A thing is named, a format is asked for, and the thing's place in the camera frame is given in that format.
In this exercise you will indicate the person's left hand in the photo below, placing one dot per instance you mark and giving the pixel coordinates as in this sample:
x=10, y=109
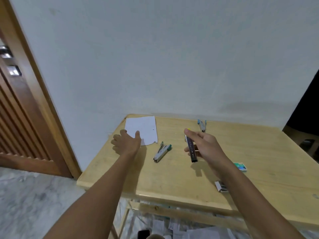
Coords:
x=125, y=144

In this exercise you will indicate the person's right hand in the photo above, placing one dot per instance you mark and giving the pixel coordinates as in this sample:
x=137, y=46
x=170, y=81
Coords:
x=208, y=148

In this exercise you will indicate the person's left thumb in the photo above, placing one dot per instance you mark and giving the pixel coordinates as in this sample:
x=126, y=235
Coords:
x=137, y=136

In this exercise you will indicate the person's right thumb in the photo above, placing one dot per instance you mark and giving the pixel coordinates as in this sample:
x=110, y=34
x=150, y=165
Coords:
x=191, y=133

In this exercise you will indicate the black slim stapler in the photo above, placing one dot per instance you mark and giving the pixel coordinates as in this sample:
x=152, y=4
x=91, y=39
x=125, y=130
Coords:
x=192, y=153

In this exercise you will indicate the person's left forearm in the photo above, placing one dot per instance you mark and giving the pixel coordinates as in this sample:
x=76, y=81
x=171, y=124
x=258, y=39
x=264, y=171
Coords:
x=99, y=194

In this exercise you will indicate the person's right forearm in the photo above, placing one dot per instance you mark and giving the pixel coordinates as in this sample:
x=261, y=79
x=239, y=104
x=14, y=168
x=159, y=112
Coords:
x=251, y=199

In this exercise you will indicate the white paper sheet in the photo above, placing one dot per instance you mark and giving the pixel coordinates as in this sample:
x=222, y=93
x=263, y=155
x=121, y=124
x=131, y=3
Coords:
x=145, y=130

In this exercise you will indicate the blue grey staple remover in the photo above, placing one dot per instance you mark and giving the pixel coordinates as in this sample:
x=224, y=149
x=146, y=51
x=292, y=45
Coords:
x=202, y=124

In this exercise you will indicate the grey stapler with teal end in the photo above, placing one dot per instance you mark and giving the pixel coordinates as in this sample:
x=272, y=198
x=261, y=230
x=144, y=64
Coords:
x=160, y=153

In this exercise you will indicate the green staple box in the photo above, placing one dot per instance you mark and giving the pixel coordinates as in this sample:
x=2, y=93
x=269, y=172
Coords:
x=241, y=167

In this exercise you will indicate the white open staple box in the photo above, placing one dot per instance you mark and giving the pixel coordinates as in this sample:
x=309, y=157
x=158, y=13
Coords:
x=220, y=186

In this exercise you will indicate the light wooden table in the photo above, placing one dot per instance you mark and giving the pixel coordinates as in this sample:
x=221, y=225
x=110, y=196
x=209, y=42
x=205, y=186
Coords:
x=261, y=166

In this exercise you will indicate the black object on floor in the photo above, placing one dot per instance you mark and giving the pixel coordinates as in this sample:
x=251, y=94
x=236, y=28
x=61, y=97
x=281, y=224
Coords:
x=143, y=234

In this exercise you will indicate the brown plastic stool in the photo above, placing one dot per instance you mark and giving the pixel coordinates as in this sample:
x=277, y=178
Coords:
x=305, y=143

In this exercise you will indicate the brown slatted wooden door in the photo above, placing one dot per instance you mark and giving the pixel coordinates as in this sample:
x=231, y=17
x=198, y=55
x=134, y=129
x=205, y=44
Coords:
x=17, y=126

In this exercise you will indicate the metal door lock plate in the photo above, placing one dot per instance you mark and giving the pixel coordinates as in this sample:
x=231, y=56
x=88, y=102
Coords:
x=14, y=70

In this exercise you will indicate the brown wooden door frame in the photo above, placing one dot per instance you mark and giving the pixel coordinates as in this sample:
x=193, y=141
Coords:
x=42, y=92

